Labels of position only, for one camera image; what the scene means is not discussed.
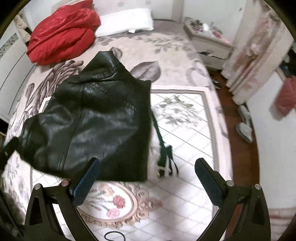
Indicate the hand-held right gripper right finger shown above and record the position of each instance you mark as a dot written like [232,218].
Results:
[209,183]

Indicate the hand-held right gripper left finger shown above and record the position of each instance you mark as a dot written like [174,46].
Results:
[86,183]

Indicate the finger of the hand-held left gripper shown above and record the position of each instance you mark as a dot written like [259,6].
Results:
[10,147]

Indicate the black leather jacket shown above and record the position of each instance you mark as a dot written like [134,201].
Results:
[92,115]

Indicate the white quilted mat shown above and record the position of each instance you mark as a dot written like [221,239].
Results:
[185,208]

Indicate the dark zippered cloth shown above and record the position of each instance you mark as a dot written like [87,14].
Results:
[7,220]

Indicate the white wardrobe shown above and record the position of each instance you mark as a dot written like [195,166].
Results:
[13,69]

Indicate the pink folded blanket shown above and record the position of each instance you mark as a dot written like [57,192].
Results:
[279,215]

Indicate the dark shoes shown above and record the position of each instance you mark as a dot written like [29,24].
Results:
[216,83]

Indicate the red padded jacket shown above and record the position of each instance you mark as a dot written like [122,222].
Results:
[286,97]

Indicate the beige hanging coat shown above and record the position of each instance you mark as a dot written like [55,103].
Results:
[22,25]

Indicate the red quilt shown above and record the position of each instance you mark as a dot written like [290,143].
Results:
[62,32]

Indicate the pink floral curtain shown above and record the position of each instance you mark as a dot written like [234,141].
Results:
[252,58]

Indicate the white nightstand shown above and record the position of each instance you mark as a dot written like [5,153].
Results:
[208,46]

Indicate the floral blanket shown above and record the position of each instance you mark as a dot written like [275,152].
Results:
[161,51]

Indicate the nightstand clutter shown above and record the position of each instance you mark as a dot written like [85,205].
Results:
[203,25]

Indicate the white pillow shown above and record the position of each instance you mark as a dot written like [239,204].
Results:
[124,22]

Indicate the bed with beige headboard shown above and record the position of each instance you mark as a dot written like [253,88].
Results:
[166,10]

